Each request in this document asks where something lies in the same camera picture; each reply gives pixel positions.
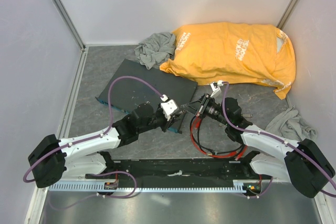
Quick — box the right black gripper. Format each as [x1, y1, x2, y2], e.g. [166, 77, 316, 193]
[181, 93, 230, 126]

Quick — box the dark grey network switch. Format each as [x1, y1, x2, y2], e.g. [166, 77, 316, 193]
[96, 59, 197, 113]

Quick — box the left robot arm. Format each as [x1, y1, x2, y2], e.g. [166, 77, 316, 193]
[23, 100, 185, 188]

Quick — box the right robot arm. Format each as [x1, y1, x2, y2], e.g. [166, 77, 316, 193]
[182, 94, 335, 198]

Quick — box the yellow printed fabric bag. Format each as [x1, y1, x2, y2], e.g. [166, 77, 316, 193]
[160, 22, 296, 100]

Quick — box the grey cloth at back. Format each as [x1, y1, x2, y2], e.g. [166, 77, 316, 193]
[134, 32, 176, 70]

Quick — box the grey cloth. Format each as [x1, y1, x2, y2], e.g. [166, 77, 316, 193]
[266, 106, 318, 141]
[134, 32, 176, 70]

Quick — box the grey cloth at right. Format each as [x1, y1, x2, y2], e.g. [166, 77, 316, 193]
[266, 106, 318, 141]

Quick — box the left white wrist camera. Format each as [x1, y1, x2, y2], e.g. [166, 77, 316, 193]
[160, 94, 178, 121]

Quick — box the red ethernet cable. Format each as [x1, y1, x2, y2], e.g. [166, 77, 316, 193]
[190, 116, 249, 161]

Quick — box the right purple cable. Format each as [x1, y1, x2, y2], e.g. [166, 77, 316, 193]
[220, 81, 336, 198]

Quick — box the purple cable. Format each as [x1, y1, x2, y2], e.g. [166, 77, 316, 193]
[220, 81, 336, 198]
[23, 76, 166, 183]

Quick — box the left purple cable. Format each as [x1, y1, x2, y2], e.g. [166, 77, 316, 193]
[23, 76, 166, 183]

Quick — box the black ethernet cable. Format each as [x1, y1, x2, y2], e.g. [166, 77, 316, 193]
[192, 119, 247, 158]

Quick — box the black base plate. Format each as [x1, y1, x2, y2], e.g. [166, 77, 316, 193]
[85, 158, 272, 188]

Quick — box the slotted cable duct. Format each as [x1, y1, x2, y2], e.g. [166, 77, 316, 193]
[48, 180, 261, 193]

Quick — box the aluminium frame rail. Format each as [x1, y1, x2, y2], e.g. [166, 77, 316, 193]
[24, 46, 89, 224]

